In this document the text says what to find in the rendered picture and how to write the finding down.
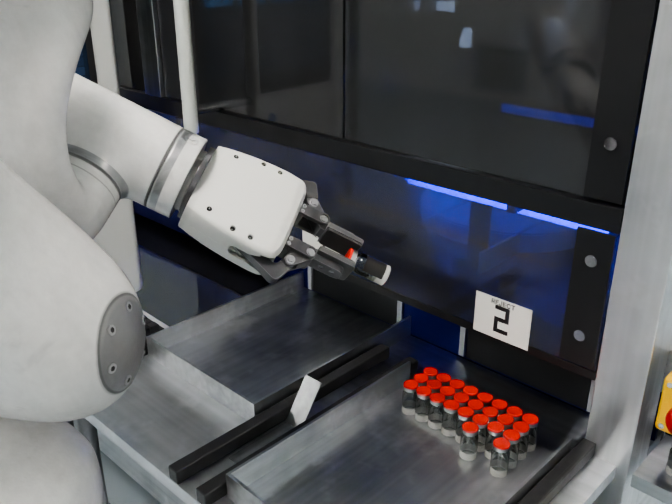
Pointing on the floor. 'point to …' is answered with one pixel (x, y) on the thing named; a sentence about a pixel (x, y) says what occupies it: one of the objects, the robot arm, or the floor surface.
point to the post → (639, 289)
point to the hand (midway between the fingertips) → (336, 252)
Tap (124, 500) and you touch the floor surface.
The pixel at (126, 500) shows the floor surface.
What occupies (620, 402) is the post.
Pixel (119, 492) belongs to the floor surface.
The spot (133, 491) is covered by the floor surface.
